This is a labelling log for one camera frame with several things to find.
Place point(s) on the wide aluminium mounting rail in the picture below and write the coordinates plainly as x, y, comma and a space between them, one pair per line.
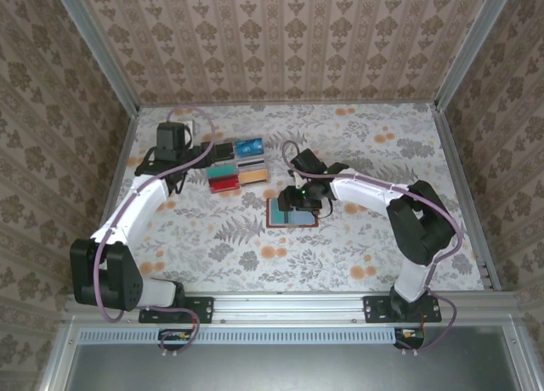
289, 308

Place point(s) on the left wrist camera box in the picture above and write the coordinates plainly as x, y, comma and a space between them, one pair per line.
192, 126

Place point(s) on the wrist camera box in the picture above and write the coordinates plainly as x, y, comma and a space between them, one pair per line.
298, 180
192, 126

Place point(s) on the thin aluminium table rail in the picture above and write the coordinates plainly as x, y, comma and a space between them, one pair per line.
289, 102

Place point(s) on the teal credit card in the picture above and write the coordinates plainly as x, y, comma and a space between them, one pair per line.
222, 172
280, 217

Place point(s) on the floral patterned table cover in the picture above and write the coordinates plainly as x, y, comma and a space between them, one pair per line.
297, 255

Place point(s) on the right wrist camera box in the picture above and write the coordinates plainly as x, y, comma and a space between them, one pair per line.
298, 180

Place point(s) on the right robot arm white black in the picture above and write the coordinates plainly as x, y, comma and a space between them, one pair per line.
365, 191

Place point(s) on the aluminium table side rail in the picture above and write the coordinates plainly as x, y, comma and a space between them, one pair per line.
455, 166
123, 161

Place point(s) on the red credit card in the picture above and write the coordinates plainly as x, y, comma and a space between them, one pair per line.
225, 185

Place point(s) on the aluminium frame post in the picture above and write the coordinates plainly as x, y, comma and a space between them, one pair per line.
98, 51
472, 47

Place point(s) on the tan credit card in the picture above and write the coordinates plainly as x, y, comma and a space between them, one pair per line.
254, 177

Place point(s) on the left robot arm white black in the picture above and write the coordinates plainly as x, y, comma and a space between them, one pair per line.
127, 212

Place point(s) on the brown leather card holder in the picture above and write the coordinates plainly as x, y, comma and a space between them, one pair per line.
304, 219

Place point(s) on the grey metal panel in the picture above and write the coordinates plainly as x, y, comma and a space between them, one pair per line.
289, 370

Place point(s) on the black control board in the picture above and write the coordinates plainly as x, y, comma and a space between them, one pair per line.
174, 338
410, 338

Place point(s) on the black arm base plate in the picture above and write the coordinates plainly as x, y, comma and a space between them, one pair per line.
204, 310
374, 310

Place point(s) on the white black striped card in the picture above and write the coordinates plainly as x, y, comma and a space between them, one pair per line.
252, 164

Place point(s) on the blue credit card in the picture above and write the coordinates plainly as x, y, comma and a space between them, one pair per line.
251, 148

